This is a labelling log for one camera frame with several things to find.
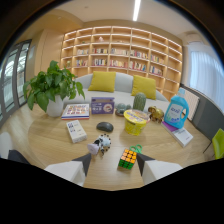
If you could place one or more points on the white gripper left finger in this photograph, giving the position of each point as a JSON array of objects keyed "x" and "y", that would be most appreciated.
[{"x": 68, "y": 170}]

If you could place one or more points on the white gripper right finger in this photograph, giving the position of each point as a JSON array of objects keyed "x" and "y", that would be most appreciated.
[{"x": 159, "y": 168}]

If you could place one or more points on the colourful puzzle cube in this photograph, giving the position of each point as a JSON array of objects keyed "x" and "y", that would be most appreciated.
[{"x": 127, "y": 159}]

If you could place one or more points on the small white book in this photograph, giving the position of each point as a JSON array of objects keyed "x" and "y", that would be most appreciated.
[{"x": 76, "y": 130}]

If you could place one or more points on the white book with purple cover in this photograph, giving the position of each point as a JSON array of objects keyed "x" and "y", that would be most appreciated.
[{"x": 180, "y": 134}]

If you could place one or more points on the black and white cow toy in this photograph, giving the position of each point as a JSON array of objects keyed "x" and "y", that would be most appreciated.
[{"x": 100, "y": 144}]

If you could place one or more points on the yellow instant noodle bowl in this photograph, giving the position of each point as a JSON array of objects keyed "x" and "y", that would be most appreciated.
[{"x": 135, "y": 122}]

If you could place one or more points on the golden elephant figurine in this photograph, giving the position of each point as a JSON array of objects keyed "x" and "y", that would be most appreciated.
[{"x": 155, "y": 114}]

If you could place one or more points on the black computer mouse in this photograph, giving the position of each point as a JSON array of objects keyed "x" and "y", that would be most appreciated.
[{"x": 105, "y": 126}]

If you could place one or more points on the colourful flat book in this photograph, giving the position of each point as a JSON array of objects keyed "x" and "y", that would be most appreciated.
[{"x": 76, "y": 111}]

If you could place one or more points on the blue detergent bottle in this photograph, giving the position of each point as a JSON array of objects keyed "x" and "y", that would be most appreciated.
[{"x": 176, "y": 111}]

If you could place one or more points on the green chair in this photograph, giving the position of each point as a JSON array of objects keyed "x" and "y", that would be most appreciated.
[{"x": 218, "y": 143}]

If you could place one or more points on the green cactus ornament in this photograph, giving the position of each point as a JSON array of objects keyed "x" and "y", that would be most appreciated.
[{"x": 139, "y": 101}]

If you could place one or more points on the small dark succulent pot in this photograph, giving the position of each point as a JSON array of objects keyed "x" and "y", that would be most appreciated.
[{"x": 122, "y": 109}]

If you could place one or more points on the white radiator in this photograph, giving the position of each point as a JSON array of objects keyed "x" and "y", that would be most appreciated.
[{"x": 191, "y": 103}]

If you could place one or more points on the purple box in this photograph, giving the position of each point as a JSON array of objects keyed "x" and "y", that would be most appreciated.
[{"x": 102, "y": 105}]

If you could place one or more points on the yellow cushion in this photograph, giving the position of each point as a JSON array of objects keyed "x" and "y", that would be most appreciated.
[
  {"x": 102, "y": 81},
  {"x": 144, "y": 87}
]

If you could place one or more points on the green potted plant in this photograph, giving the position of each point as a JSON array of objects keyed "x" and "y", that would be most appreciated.
[{"x": 50, "y": 86}]

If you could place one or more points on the grey sofa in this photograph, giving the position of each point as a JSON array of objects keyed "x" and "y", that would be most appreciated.
[{"x": 123, "y": 90}]

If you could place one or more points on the wooden bookshelf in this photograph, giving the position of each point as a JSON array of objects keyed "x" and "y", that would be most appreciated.
[{"x": 121, "y": 53}]

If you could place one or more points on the ceiling light strip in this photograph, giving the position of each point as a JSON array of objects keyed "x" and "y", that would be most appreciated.
[{"x": 136, "y": 10}]

